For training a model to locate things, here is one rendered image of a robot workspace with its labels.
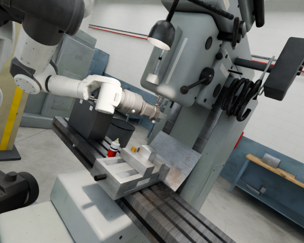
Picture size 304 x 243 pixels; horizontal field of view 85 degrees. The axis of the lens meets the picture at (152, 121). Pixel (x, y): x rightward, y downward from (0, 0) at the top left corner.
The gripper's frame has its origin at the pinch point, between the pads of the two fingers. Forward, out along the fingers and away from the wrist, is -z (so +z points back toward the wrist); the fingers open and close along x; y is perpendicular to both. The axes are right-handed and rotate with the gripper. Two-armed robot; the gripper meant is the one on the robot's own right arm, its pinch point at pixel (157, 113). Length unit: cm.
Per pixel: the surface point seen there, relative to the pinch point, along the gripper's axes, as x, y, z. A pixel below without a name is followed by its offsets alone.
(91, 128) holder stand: 26.6, 23.5, 15.8
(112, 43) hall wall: 761, -133, -164
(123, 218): -18.0, 38.2, 7.2
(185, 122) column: 15.1, 1.5, -33.9
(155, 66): -4.3, -16.2, 12.4
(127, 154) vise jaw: -3.5, 19.9, 7.7
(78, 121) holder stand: 37.5, 24.7, 20.9
